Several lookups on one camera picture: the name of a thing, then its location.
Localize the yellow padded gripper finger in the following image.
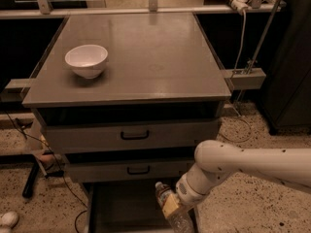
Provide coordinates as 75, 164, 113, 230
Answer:
162, 193, 181, 218

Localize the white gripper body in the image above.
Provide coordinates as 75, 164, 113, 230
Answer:
176, 174, 208, 206

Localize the clear plastic water bottle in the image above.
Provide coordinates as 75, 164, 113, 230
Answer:
155, 182, 194, 233

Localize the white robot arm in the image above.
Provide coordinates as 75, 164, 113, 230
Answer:
162, 140, 311, 218

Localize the bottom open grey drawer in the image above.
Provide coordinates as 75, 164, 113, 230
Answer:
85, 176, 200, 233

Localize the top grey drawer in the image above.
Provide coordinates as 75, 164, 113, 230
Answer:
43, 118, 221, 153

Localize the middle grey drawer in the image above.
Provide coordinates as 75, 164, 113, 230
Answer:
67, 157, 193, 183

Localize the grey drawer cabinet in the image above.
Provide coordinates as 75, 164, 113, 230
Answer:
20, 12, 231, 233

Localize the dark cabinet right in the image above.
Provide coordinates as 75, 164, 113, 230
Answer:
259, 0, 311, 135

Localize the black cylindrical tool on floor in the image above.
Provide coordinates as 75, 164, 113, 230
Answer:
22, 162, 39, 199

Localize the white object floor corner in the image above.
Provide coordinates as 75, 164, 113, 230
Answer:
0, 211, 19, 233

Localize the white bowl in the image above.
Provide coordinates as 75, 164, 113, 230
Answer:
65, 45, 108, 79

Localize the metal rod stand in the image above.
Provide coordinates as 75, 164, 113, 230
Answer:
243, 0, 281, 76

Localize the grey bracket block right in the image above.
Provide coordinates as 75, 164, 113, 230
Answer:
221, 68, 266, 91

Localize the grey bracket block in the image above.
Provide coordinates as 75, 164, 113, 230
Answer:
221, 68, 266, 91
0, 79, 33, 103

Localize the black cable on floor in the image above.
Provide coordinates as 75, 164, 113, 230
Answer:
3, 111, 88, 233

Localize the grey bracket block left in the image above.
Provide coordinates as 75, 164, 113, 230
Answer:
0, 79, 33, 103

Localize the white cable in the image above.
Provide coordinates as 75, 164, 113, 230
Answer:
217, 9, 253, 144

